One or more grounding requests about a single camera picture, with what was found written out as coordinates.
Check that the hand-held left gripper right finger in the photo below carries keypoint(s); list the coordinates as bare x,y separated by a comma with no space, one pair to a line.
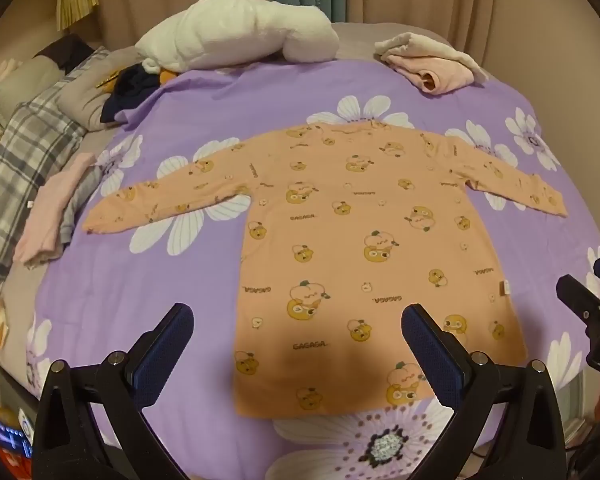
432,360

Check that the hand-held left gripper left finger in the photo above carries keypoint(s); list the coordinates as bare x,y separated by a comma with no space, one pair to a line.
160,360

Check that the orange cartoon print shirt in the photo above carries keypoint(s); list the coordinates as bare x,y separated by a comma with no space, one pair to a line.
355,240

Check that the colourful box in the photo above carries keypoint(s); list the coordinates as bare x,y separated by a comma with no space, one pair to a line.
5,455

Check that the light pink garment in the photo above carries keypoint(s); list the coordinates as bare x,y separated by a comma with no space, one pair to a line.
47,210

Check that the grey plaid blanket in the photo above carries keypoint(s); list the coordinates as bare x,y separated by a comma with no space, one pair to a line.
20,160

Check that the beige pink folded garment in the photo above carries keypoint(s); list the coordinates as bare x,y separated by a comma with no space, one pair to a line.
430,67

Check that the navy cloth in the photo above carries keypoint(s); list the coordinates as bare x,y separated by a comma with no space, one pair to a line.
130,90

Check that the purple floral bedsheet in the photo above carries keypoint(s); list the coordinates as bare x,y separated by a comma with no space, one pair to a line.
280,100

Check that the grey pillow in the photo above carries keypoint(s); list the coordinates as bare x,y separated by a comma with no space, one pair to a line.
20,85

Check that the grey bed sheet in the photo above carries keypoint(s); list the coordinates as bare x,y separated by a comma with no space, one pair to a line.
360,40

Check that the white plush blanket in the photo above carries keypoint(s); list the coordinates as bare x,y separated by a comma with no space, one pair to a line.
230,30

